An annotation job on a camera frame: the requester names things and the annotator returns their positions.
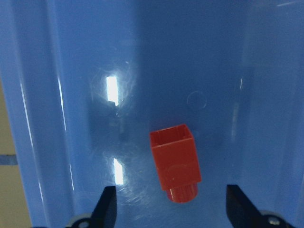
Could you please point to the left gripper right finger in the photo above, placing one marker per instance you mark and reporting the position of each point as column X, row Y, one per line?
column 240, row 211

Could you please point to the blue plastic tray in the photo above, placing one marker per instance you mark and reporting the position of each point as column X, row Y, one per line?
column 86, row 81

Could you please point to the red block lone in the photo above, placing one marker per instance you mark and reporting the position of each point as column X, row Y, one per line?
column 176, row 160

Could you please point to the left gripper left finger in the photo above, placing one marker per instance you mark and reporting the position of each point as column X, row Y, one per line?
column 105, row 212

